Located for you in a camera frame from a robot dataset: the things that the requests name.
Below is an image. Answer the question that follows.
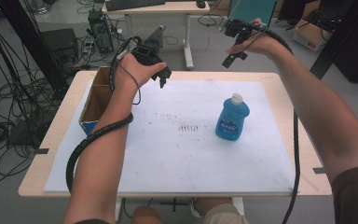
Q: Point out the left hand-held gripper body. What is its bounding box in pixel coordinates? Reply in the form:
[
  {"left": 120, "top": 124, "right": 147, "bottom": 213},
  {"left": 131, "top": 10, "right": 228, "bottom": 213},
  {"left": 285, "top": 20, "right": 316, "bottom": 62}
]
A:
[{"left": 131, "top": 25, "right": 172, "bottom": 80}]

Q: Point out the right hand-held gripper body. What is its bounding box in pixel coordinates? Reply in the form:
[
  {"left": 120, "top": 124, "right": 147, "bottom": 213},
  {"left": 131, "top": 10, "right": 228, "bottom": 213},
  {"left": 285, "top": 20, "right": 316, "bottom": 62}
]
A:
[{"left": 224, "top": 19, "right": 257, "bottom": 54}]

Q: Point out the blue detergent bottle white cap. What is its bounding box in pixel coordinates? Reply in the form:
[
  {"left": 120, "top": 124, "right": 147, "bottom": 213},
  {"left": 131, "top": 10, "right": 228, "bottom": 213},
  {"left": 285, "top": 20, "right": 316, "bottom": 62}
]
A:
[{"left": 214, "top": 92, "right": 251, "bottom": 142}]

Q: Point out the blue cardboard box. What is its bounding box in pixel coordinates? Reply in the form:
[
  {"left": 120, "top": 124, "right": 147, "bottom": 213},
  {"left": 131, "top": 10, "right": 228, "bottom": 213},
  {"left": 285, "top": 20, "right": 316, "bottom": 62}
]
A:
[{"left": 78, "top": 66, "right": 115, "bottom": 136}]

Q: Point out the person's right hand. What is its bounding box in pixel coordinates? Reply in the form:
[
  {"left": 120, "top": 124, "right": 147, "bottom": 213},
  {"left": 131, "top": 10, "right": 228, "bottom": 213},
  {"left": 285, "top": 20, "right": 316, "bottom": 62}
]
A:
[{"left": 226, "top": 17, "right": 291, "bottom": 61}]

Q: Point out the person's left hand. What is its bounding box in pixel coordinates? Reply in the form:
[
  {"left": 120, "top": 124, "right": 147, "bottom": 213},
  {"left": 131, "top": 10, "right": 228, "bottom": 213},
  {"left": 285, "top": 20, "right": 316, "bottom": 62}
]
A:
[{"left": 114, "top": 52, "right": 168, "bottom": 94}]

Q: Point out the teal box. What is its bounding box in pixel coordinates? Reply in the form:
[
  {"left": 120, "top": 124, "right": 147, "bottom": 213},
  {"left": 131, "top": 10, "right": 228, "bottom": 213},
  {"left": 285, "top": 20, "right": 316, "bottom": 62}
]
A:
[{"left": 227, "top": 0, "right": 278, "bottom": 26}]

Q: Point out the black keyboard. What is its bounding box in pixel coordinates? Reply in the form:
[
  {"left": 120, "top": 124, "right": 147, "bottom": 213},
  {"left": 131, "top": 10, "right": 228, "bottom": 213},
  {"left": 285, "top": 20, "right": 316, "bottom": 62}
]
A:
[{"left": 104, "top": 0, "right": 167, "bottom": 12}]

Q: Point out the black computer device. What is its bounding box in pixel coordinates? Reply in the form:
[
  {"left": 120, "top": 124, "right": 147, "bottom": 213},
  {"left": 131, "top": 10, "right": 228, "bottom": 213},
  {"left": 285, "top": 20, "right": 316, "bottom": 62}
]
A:
[{"left": 87, "top": 8, "right": 115, "bottom": 54}]

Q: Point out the white desk with wooden top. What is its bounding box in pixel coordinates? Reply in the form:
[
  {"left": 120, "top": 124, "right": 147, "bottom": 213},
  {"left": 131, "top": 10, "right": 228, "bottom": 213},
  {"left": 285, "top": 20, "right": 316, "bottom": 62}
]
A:
[{"left": 101, "top": 0, "right": 211, "bottom": 70}]

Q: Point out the white power strip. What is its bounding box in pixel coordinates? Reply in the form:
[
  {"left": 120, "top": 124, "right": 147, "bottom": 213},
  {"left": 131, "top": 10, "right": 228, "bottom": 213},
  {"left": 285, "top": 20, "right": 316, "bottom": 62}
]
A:
[{"left": 81, "top": 39, "right": 96, "bottom": 58}]

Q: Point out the white foam mat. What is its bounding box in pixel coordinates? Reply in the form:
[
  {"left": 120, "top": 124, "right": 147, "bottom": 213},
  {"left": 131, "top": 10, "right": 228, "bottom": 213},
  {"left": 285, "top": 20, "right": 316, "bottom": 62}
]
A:
[{"left": 43, "top": 79, "right": 296, "bottom": 194}]

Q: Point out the brown cardboard box white side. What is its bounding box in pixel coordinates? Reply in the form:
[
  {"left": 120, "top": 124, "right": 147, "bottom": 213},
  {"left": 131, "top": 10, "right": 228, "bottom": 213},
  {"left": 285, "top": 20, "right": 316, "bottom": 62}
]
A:
[{"left": 292, "top": 0, "right": 334, "bottom": 53}]

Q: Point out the black speaker box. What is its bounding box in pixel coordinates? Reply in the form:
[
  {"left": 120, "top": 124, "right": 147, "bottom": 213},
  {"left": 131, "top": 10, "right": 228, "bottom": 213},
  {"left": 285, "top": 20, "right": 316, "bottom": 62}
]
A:
[{"left": 40, "top": 27, "right": 79, "bottom": 64}]

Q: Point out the white shoe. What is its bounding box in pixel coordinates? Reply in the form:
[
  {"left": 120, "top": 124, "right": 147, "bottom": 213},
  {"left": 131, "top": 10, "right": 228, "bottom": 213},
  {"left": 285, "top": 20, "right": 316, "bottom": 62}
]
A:
[{"left": 189, "top": 198, "right": 203, "bottom": 219}]

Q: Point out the person's left knee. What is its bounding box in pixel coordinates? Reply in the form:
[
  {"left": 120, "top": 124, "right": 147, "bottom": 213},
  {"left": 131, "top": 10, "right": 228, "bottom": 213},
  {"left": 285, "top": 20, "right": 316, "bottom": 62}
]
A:
[{"left": 131, "top": 205, "right": 164, "bottom": 224}]

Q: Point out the white table leg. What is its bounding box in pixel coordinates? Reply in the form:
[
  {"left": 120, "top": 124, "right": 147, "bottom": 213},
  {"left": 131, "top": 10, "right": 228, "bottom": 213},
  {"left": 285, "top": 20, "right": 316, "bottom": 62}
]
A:
[{"left": 114, "top": 197, "right": 123, "bottom": 223}]

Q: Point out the person's right leg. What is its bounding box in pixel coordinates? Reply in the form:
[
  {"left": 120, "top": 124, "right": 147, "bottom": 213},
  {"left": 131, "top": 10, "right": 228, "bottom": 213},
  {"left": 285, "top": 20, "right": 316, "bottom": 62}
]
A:
[{"left": 195, "top": 197, "right": 250, "bottom": 224}]

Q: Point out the brown shirt sleeve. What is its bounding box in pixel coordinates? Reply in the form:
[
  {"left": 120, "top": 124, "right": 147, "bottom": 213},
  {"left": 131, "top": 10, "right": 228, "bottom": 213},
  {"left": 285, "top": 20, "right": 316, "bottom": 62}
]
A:
[{"left": 331, "top": 165, "right": 358, "bottom": 224}]

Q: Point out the black metal stand post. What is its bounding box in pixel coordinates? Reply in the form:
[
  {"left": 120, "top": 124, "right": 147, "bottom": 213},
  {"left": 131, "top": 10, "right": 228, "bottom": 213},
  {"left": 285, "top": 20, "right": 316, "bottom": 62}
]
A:
[{"left": 310, "top": 0, "right": 358, "bottom": 80}]

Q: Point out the black spiral-wrapped left gripper cable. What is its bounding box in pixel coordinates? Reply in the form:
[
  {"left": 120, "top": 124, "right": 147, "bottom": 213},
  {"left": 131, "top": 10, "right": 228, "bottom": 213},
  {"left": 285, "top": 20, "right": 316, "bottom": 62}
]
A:
[{"left": 65, "top": 35, "right": 143, "bottom": 194}]

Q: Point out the black slanted metal post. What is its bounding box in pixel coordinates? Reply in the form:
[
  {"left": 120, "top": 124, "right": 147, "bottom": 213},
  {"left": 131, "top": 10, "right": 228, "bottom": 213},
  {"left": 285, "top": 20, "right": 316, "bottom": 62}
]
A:
[{"left": 0, "top": 0, "right": 68, "bottom": 94}]

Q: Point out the bundle of black floor cables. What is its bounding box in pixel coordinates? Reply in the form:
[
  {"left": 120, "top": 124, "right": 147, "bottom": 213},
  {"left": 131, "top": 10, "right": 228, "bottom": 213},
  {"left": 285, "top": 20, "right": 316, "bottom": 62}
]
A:
[{"left": 0, "top": 17, "right": 63, "bottom": 188}]

